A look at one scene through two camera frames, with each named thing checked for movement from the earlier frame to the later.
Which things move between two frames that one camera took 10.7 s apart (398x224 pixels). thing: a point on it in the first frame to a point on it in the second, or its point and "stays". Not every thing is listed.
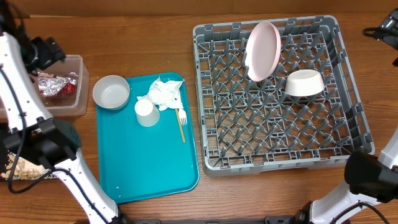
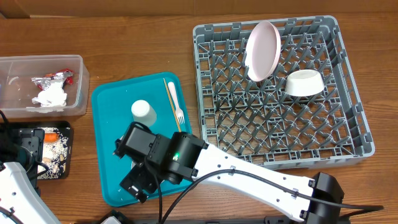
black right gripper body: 390,30 to 140,177
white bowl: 304,83 stays
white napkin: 165,94 to 53,96
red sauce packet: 68,88 to 69,79
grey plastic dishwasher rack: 308,115 stays
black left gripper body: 39,53 to 31,141
